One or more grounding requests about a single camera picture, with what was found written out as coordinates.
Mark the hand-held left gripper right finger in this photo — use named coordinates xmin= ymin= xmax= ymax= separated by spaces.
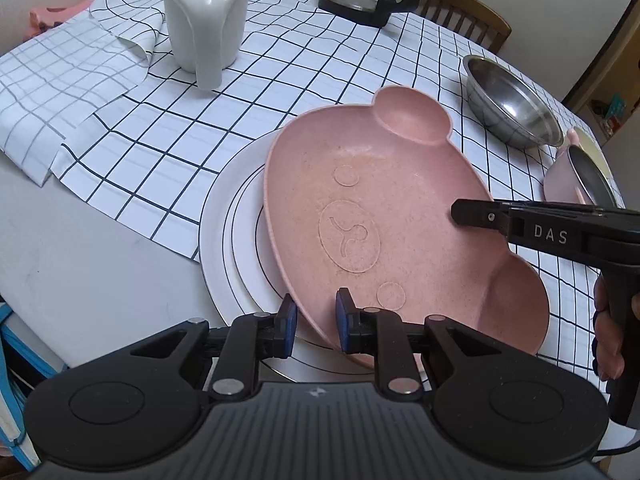
xmin=335 ymin=288 xmax=506 ymax=395

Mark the black cable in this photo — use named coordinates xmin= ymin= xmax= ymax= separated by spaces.
xmin=592 ymin=437 xmax=640 ymax=457

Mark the pink bear-shaped plate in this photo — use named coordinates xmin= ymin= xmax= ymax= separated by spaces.
xmin=263 ymin=85 xmax=550 ymax=368

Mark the large stainless steel bowl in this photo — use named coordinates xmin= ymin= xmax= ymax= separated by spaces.
xmin=462 ymin=54 xmax=566 ymax=149

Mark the white steel mug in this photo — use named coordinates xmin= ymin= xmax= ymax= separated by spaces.
xmin=162 ymin=0 xmax=252 ymax=92

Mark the large white plate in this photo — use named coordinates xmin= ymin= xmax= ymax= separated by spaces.
xmin=199 ymin=127 xmax=431 ymax=386

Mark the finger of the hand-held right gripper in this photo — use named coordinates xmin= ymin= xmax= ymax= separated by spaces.
xmin=451 ymin=199 xmax=512 ymax=234

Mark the blue and white bag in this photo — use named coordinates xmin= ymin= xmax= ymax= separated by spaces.
xmin=0 ymin=305 xmax=66 ymax=471

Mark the white checkered tablecloth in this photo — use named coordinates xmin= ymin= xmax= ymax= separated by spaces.
xmin=0 ymin=0 xmax=626 ymax=376

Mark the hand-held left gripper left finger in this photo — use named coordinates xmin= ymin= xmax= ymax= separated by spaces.
xmin=129 ymin=294 xmax=299 ymax=401

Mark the person's right hand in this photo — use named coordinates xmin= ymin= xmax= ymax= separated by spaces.
xmin=592 ymin=276 xmax=626 ymax=382

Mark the wooden dining chair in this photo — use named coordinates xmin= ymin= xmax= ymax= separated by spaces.
xmin=414 ymin=0 xmax=512 ymax=54

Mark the pink plastic item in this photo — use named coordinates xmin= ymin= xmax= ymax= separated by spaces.
xmin=29 ymin=2 xmax=96 ymax=38

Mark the pink bowl with steel interior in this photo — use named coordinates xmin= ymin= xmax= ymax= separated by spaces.
xmin=542 ymin=142 xmax=621 ymax=207

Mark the small white plate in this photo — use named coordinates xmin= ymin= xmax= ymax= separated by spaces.
xmin=231 ymin=162 xmax=323 ymax=332

